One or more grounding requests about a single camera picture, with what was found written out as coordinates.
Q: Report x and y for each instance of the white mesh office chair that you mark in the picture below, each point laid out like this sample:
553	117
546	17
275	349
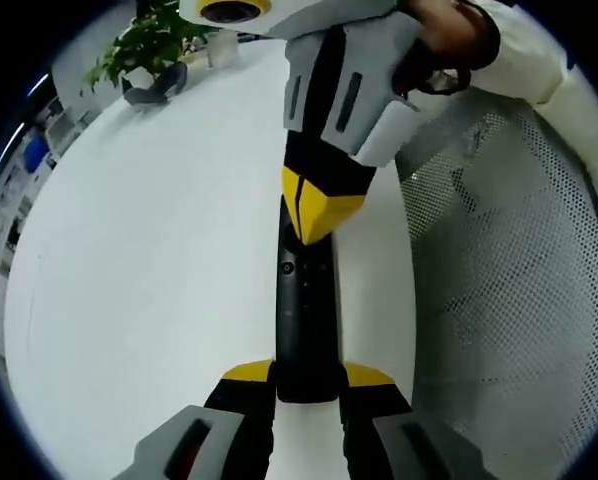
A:
509	280

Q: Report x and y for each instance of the green potted plant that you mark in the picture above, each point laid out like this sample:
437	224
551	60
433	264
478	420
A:
144	45

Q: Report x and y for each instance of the blue barrel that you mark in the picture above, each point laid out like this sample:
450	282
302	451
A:
35	155

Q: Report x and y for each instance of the person's right hand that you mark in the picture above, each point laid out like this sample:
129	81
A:
439	40

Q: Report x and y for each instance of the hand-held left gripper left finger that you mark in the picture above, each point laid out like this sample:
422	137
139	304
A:
204	440

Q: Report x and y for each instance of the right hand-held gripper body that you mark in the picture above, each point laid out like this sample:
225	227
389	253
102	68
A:
279	15

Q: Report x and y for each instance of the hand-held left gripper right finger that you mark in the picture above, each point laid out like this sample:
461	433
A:
399	440

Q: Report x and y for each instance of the black remote control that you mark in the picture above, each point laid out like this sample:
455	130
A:
306	320

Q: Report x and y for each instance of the white plant pot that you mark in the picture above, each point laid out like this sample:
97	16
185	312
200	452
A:
139	77

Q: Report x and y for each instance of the dark grey cloth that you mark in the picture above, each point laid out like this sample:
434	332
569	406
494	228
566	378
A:
159	87

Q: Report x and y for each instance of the white translucent cup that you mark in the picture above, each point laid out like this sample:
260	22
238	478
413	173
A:
222	49

